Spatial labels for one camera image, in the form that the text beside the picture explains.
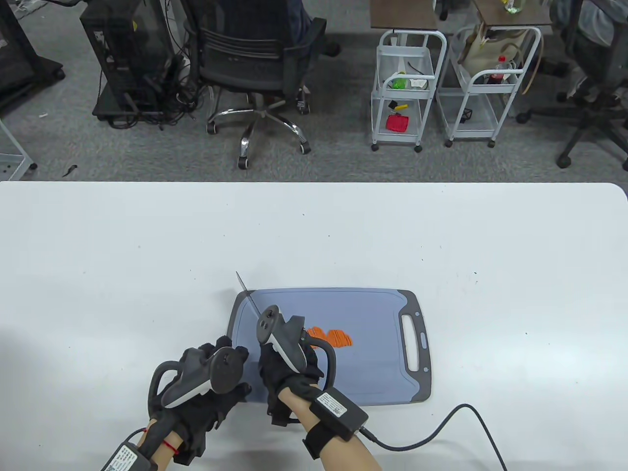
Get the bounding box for person's left hand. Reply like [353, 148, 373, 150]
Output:
[146, 336, 252, 465]

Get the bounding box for person's right hand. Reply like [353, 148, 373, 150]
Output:
[258, 339, 326, 427]

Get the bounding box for thin steel kitchen knife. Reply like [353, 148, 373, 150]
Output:
[235, 271, 266, 320]

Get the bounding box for person's left forearm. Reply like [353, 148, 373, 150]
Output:
[136, 428, 181, 471]

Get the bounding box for person's right forearm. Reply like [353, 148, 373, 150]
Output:
[279, 391, 382, 471]

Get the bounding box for grey black left hand controller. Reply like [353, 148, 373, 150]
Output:
[148, 346, 237, 411]

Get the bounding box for grey black hand controller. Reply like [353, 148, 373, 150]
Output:
[256, 305, 339, 394]
[148, 346, 237, 411]

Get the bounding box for grey black right hand controller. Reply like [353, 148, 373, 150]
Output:
[256, 305, 339, 394]

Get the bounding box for orange carrot slices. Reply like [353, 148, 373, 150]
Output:
[306, 326, 354, 348]

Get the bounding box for blue grey cutting board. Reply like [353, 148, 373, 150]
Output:
[226, 288, 433, 407]

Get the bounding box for black mesh office chair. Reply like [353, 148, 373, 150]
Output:
[183, 0, 328, 170]

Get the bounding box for white metal rack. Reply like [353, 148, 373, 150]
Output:
[0, 120, 38, 181]

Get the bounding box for black computer tower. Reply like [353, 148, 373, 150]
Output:
[79, 0, 173, 118]

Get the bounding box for red capped soda bottle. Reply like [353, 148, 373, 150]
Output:
[490, 55, 512, 85]

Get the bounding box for brown wooden desk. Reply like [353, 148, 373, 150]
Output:
[472, 0, 555, 28]
[370, 0, 443, 31]

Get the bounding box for beige cloth bag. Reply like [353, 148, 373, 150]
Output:
[460, 28, 519, 76]

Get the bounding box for black rolling equipment stand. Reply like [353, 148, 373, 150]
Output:
[0, 0, 66, 111]

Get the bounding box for black swivel office chair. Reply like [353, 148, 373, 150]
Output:
[516, 0, 628, 171]

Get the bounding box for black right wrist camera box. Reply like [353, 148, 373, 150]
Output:
[309, 387, 369, 441]

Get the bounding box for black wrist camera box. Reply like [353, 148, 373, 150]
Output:
[309, 387, 369, 441]
[100, 441, 154, 471]

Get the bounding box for black right wrist strap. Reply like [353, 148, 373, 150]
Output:
[301, 421, 346, 460]

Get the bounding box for red string bracelet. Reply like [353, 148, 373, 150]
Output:
[142, 428, 180, 457]

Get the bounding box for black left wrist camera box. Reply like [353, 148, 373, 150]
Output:
[100, 441, 154, 471]

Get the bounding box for black camera cable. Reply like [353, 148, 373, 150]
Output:
[360, 403, 509, 471]

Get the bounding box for white wire trolley cart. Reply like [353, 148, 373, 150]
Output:
[436, 26, 542, 149]
[371, 30, 448, 153]

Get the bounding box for bundle of black cables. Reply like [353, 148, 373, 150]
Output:
[93, 20, 216, 131]

